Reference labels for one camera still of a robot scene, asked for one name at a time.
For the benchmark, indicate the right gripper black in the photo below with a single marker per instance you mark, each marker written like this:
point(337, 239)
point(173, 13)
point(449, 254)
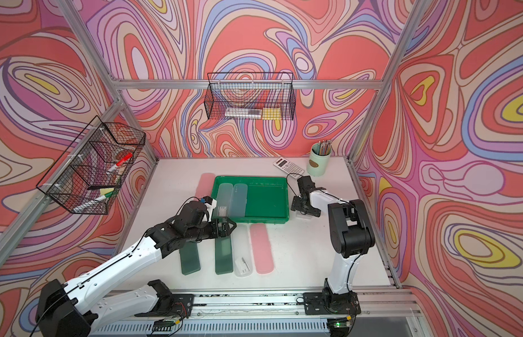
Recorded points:
point(296, 206)

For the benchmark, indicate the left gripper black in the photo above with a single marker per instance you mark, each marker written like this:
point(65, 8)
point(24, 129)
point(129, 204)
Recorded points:
point(216, 228)

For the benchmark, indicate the clear frosted pencil case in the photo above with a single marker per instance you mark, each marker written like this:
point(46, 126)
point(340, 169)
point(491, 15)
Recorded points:
point(224, 194)

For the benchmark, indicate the light blue pencil case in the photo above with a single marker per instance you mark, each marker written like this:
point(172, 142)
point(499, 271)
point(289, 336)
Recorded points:
point(238, 201)

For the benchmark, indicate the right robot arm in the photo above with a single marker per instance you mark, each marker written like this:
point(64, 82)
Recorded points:
point(350, 235)

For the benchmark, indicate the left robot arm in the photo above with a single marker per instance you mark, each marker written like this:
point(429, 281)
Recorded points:
point(82, 305)

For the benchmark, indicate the green plastic storage tray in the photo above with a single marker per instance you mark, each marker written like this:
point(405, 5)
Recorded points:
point(267, 198)

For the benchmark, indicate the dark green pencil case right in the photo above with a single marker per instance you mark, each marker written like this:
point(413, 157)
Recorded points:
point(223, 256)

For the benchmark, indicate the dark green pencil case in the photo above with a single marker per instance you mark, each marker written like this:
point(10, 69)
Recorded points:
point(223, 256)
point(189, 258)

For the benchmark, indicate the pink pencil case far left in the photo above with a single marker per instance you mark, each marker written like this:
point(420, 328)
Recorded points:
point(205, 185)

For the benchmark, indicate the pink pencil case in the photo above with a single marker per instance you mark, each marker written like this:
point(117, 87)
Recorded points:
point(205, 185)
point(262, 254)

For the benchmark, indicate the white translucent pencil case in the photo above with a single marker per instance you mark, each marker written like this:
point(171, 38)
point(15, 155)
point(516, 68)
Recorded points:
point(243, 265)

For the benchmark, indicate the pink pencil case front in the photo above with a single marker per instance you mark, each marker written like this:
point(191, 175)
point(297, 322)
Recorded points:
point(262, 254)

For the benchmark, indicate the dark green pencil case left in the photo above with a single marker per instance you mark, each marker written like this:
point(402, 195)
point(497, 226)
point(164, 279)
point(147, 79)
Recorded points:
point(189, 258)

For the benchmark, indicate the clear box in back basket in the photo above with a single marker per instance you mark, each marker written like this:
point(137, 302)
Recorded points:
point(243, 113)

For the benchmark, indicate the mint green pen cup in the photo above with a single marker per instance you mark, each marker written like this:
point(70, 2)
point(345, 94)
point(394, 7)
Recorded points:
point(317, 165)

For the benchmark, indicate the white calculator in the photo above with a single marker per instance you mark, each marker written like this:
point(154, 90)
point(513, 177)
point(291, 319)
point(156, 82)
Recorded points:
point(289, 168)

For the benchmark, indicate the pens in cup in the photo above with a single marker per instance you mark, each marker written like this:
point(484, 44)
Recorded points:
point(324, 148)

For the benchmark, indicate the yellow item in back basket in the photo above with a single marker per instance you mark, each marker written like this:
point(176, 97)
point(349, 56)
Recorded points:
point(271, 114)

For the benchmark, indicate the red marker in basket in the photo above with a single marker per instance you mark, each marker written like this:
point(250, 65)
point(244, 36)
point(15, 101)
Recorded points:
point(120, 163)

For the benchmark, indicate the green white marker in basket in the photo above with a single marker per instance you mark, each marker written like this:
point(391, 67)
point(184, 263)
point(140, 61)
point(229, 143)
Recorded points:
point(105, 193)

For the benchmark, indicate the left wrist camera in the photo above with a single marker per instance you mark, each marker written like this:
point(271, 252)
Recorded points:
point(210, 204)

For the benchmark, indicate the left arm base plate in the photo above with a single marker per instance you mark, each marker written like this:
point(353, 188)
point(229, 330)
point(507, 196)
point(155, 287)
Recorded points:
point(167, 306)

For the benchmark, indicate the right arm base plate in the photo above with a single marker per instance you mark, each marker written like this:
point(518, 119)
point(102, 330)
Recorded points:
point(331, 304)

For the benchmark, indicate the black wire basket back wall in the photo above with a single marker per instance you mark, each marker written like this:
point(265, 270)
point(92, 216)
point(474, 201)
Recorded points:
point(254, 90)

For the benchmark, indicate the black wire basket wall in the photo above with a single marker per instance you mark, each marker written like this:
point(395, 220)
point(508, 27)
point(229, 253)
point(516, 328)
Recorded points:
point(76, 178)
point(254, 90)

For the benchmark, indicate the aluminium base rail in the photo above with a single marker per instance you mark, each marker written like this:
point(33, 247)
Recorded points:
point(378, 311)

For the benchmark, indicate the black wire basket left wall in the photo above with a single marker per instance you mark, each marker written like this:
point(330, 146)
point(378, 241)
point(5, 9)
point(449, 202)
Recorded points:
point(76, 178)

